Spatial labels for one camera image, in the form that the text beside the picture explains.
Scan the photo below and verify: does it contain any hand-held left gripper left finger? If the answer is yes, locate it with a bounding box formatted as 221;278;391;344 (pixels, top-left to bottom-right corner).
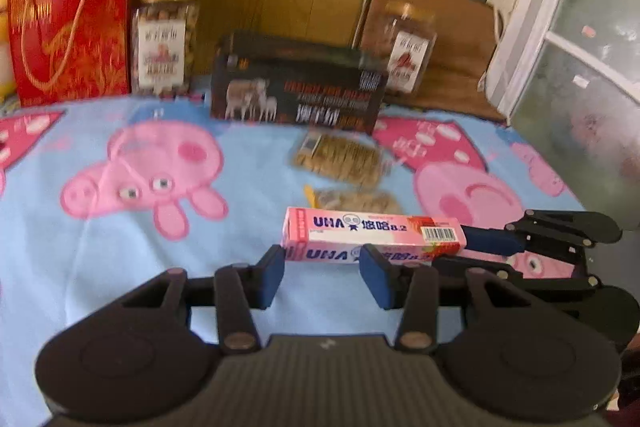
117;245;286;354

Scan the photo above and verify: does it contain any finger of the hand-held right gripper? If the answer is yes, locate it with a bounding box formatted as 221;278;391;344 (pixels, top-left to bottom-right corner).
460;211;598;256
432;256;603;305

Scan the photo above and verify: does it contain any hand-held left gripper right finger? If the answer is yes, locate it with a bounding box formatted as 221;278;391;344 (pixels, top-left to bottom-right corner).
359;244;526;354

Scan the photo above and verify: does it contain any pink candy box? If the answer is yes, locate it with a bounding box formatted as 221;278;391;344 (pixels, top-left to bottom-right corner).
282;207;468;266

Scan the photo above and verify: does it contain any clear yellow-edged peanut bag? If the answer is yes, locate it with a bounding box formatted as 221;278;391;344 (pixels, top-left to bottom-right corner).
305;186;404;215

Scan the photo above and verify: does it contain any clear bag of brown biscuits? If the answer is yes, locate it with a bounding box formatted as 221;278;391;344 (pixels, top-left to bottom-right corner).
290;132;392;188

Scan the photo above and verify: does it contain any printed blanket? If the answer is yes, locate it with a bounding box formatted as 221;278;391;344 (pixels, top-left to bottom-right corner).
0;74;601;418

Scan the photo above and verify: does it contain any brown wooden chair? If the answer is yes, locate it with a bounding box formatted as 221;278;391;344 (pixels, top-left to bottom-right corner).
352;0;507;124

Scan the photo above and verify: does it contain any black printed carton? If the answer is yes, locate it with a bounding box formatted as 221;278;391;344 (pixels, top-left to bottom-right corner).
210;32;390;135

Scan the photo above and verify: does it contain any square gold lid nut jar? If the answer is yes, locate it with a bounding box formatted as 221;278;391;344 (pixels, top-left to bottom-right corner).
384;2;437;96

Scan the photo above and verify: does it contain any round gold lid nut jar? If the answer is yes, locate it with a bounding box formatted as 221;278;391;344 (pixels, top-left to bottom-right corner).
129;0;202;96

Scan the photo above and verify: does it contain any red gift bag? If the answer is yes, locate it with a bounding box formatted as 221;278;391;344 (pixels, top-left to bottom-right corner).
7;0;135;108

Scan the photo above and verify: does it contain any white window frame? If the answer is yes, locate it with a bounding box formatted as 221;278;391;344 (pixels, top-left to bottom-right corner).
490;0;640;228

